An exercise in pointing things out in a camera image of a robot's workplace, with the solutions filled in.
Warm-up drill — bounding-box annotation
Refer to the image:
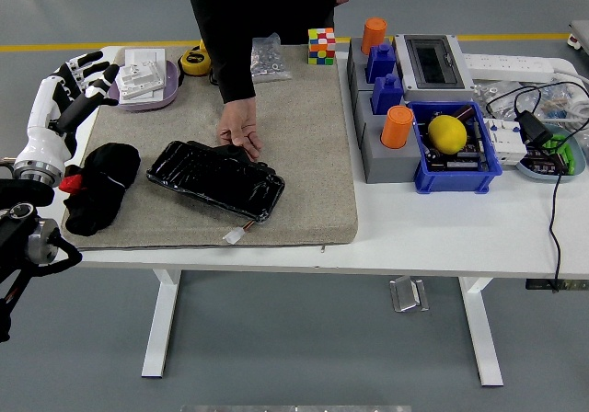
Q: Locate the yellow tape measure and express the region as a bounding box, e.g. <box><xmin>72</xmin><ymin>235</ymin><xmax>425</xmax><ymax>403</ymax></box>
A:
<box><xmin>177</xmin><ymin>34</ymin><xmax>216</xmax><ymax>78</ymax></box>

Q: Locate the blue plastic bin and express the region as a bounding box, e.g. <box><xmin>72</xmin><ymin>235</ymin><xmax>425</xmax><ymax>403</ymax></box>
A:
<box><xmin>407</xmin><ymin>100</ymin><xmax>503</xmax><ymax>195</ymax></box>

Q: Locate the flat white switch plate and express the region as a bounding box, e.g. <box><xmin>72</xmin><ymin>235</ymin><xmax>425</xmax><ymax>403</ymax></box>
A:
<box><xmin>118</xmin><ymin>47</ymin><xmax>167</xmax><ymax>106</ymax></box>

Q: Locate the small dark circuit board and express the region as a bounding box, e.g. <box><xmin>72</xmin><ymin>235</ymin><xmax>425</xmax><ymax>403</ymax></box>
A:
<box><xmin>524</xmin><ymin>147</ymin><xmax>567</xmax><ymax>175</ymax></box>

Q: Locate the light blue dish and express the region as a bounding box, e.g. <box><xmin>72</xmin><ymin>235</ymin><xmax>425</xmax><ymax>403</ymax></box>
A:
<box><xmin>514</xmin><ymin>124</ymin><xmax>587</xmax><ymax>183</ymax></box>

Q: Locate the green plastic part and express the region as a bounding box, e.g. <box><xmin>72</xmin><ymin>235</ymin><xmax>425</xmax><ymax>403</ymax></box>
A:
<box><xmin>540</xmin><ymin>133</ymin><xmax>577</xmax><ymax>174</ymax></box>

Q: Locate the black power adapter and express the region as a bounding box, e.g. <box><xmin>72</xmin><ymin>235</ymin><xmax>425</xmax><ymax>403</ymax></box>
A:
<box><xmin>514</xmin><ymin>110</ymin><xmax>554</xmax><ymax>146</ymax></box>

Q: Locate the grey-brown mat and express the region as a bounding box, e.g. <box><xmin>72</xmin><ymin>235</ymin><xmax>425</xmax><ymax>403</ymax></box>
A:
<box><xmin>61</xmin><ymin>43</ymin><xmax>360</xmax><ymax>251</ymax></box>

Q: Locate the grey peg holder block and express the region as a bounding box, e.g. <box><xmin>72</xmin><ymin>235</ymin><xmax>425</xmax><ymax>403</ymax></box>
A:
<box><xmin>345</xmin><ymin>37</ymin><xmax>406</xmax><ymax>108</ymax></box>
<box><xmin>352</xmin><ymin>88</ymin><xmax>422</xmax><ymax>185</ymax></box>

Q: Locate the orange cylinder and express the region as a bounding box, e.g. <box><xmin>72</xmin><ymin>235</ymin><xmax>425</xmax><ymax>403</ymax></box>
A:
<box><xmin>380</xmin><ymin>105</ymin><xmax>415</xmax><ymax>150</ymax></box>
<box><xmin>360</xmin><ymin>17</ymin><xmax>388</xmax><ymax>56</ymax></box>

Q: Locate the white socket module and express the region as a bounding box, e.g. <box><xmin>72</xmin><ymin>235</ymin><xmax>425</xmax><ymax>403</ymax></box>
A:
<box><xmin>114</xmin><ymin>60</ymin><xmax>166</xmax><ymax>100</ymax></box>

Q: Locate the silver metal bracket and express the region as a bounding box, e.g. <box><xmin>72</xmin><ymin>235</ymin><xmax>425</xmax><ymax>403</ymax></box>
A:
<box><xmin>388</xmin><ymin>276</ymin><xmax>430</xmax><ymax>314</ymax></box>

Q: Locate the white power strip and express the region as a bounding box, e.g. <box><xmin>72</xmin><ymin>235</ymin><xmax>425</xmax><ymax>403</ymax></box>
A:
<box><xmin>461</xmin><ymin>52</ymin><xmax>556</xmax><ymax>84</ymax></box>

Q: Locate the clear bag of blue terminals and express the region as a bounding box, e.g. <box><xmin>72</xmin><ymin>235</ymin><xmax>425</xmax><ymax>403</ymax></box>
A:
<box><xmin>528</xmin><ymin>83</ymin><xmax>585</xmax><ymax>123</ymax></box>

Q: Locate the person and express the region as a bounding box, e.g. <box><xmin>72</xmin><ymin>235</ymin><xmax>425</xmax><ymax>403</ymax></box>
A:
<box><xmin>181</xmin><ymin>0</ymin><xmax>342</xmax><ymax>48</ymax></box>

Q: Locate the white circuit breaker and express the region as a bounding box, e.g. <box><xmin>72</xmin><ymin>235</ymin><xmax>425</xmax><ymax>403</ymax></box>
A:
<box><xmin>485</xmin><ymin>117</ymin><xmax>528</xmax><ymax>166</ymax></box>

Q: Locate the thin black cable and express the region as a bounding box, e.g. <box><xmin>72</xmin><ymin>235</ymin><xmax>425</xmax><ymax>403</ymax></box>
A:
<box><xmin>485</xmin><ymin>80</ymin><xmax>589</xmax><ymax>292</ymax></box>

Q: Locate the white cart corner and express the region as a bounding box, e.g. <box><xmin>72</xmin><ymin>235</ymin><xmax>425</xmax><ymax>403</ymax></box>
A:
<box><xmin>568</xmin><ymin>19</ymin><xmax>589</xmax><ymax>57</ymax></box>

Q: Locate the white table leg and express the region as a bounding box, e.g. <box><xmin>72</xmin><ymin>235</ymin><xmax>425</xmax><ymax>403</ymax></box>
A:
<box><xmin>141</xmin><ymin>269</ymin><xmax>183</xmax><ymax>379</ymax></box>
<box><xmin>457</xmin><ymin>277</ymin><xmax>504</xmax><ymax>388</ymax></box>

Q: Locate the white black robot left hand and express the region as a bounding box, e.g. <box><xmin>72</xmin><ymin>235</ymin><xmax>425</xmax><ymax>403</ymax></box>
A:
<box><xmin>13</xmin><ymin>50</ymin><xmax>121</xmax><ymax>174</ymax></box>

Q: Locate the purple tray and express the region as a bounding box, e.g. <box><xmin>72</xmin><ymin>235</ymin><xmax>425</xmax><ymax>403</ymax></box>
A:
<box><xmin>110</xmin><ymin>59</ymin><xmax>180</xmax><ymax>112</ymax></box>

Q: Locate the white plug with wires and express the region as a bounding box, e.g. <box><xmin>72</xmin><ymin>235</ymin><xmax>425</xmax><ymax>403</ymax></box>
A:
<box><xmin>222</xmin><ymin>221</ymin><xmax>257</xmax><ymax>246</ymax></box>

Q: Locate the thick white cable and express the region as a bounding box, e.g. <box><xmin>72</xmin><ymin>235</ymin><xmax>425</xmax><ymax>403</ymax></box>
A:
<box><xmin>549</xmin><ymin>66</ymin><xmax>589</xmax><ymax>135</ymax></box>

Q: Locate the person's right hand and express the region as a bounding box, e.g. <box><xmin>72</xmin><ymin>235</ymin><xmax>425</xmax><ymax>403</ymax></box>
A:
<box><xmin>216</xmin><ymin>97</ymin><xmax>263</xmax><ymax>163</ymax></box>

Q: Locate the grey electrical distribution box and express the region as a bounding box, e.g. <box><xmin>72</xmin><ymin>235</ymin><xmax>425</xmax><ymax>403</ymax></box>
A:
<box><xmin>393</xmin><ymin>33</ymin><xmax>477</xmax><ymax>104</ymax></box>

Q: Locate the table control panel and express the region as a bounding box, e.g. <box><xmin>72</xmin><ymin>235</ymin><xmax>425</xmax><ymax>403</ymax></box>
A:
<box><xmin>525</xmin><ymin>278</ymin><xmax>589</xmax><ymax>292</ymax></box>

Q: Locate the blue peg block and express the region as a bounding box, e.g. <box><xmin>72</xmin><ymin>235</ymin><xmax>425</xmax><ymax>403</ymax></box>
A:
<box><xmin>371</xmin><ymin>74</ymin><xmax>405</xmax><ymax>117</ymax></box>
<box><xmin>365</xmin><ymin>42</ymin><xmax>397</xmax><ymax>85</ymax></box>

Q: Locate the clear bag of metal nuts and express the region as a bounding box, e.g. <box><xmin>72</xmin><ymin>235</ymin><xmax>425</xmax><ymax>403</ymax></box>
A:
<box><xmin>252</xmin><ymin>33</ymin><xmax>294</xmax><ymax>85</ymax></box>

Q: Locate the yellow lemon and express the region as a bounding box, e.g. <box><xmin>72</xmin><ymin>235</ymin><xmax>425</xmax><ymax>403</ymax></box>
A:
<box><xmin>427</xmin><ymin>114</ymin><xmax>468</xmax><ymax>156</ymax></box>

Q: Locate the clear bag of white rings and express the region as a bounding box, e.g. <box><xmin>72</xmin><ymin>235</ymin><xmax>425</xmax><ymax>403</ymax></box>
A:
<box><xmin>472</xmin><ymin>79</ymin><xmax>519</xmax><ymax>121</ymax></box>

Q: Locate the black rag with red tag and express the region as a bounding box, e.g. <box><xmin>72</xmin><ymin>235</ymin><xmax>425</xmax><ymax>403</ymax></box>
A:
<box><xmin>61</xmin><ymin>143</ymin><xmax>142</xmax><ymax>237</ymax></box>

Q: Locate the multicolour puzzle cube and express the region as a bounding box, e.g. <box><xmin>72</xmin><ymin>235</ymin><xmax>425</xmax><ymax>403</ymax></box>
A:
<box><xmin>306</xmin><ymin>27</ymin><xmax>337</xmax><ymax>67</ymax></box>

